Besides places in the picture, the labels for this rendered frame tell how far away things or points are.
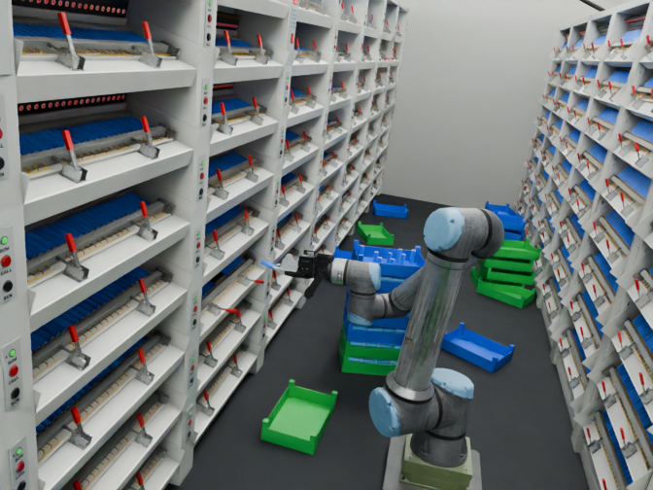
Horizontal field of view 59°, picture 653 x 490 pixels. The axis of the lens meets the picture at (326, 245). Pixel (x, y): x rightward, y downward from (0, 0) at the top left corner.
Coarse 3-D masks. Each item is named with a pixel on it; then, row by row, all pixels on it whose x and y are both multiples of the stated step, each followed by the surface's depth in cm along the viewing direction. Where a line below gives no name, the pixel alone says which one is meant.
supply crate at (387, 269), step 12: (372, 252) 261; (384, 252) 261; (396, 252) 261; (408, 252) 262; (384, 264) 242; (396, 264) 242; (408, 264) 258; (420, 264) 256; (396, 276) 244; (408, 276) 244
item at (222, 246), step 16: (240, 208) 221; (256, 208) 225; (208, 224) 198; (224, 224) 204; (240, 224) 209; (256, 224) 219; (208, 240) 186; (224, 240) 195; (240, 240) 201; (256, 240) 216; (208, 256) 182; (224, 256) 187; (208, 272) 173
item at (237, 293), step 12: (252, 252) 231; (228, 276) 215; (252, 276) 223; (240, 288) 211; (252, 288) 223; (228, 300) 201; (240, 300) 212; (204, 312) 189; (228, 312) 201; (204, 324) 174; (216, 324) 190; (204, 336) 182
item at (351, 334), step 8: (344, 312) 268; (344, 320) 265; (344, 328) 263; (352, 328) 251; (352, 336) 252; (360, 336) 253; (368, 336) 253; (376, 336) 253; (384, 336) 253; (392, 336) 254; (400, 336) 254; (400, 344) 255
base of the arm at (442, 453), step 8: (424, 432) 188; (416, 440) 190; (424, 440) 187; (432, 440) 185; (440, 440) 184; (448, 440) 184; (456, 440) 185; (464, 440) 189; (416, 448) 188; (424, 448) 187; (432, 448) 185; (440, 448) 184; (448, 448) 184; (456, 448) 185; (464, 448) 188; (424, 456) 186; (432, 456) 184; (440, 456) 184; (448, 456) 184; (456, 456) 185; (464, 456) 187; (432, 464) 185; (440, 464) 184; (448, 464) 184; (456, 464) 185
